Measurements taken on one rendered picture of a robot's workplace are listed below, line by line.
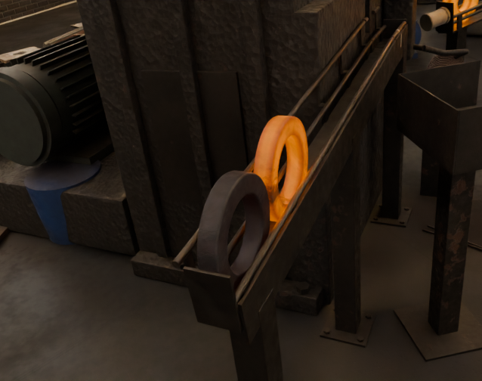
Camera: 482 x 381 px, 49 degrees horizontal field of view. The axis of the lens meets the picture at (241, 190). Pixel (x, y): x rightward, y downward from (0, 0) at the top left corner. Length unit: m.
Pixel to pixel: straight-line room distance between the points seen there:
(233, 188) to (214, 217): 0.05
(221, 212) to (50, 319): 1.22
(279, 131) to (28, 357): 1.16
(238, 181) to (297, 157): 0.26
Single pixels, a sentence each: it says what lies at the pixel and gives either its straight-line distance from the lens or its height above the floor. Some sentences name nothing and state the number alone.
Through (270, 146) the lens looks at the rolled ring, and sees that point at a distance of 0.85.
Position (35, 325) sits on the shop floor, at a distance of 1.86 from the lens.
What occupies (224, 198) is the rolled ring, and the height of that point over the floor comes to 0.76.
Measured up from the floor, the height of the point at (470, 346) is 0.01.
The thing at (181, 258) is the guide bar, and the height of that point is 0.68.
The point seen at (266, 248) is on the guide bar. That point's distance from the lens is 0.82.
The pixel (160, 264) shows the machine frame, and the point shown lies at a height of 0.07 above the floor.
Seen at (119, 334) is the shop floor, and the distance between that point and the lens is 1.70.
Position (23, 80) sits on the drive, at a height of 0.64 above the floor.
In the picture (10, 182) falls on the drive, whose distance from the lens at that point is 2.27.
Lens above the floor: 1.11
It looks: 29 degrees down
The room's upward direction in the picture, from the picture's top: 8 degrees counter-clockwise
